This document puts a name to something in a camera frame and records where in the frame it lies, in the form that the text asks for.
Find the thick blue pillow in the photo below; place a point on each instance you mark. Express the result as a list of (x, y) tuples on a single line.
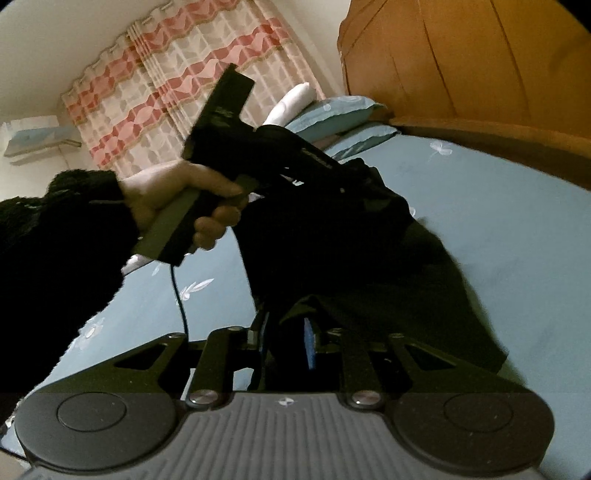
[(332, 115)]

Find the wall air conditioner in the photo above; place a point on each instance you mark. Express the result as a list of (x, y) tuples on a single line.
[(41, 138)]

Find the wooden headboard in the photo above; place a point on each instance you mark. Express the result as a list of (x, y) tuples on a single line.
[(461, 60)]

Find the person's left hand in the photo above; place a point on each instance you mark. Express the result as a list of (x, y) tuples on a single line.
[(157, 189)]

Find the flat blue pillow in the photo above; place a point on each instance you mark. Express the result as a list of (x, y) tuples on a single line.
[(364, 136)]

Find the pink patterned curtain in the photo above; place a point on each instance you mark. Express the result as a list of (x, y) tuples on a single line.
[(184, 60)]

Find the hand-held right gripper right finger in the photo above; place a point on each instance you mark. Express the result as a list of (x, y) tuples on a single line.
[(308, 345)]

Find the pink floral quilt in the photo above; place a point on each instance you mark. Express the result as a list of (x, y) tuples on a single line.
[(293, 101)]

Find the blue floral bed sheet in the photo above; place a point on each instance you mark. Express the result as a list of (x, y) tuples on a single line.
[(508, 221)]

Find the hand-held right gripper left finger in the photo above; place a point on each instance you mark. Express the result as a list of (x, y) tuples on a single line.
[(221, 360)]

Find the black pants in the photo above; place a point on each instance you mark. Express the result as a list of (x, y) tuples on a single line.
[(369, 267)]

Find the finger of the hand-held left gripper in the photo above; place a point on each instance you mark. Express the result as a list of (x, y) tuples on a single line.
[(323, 168)]

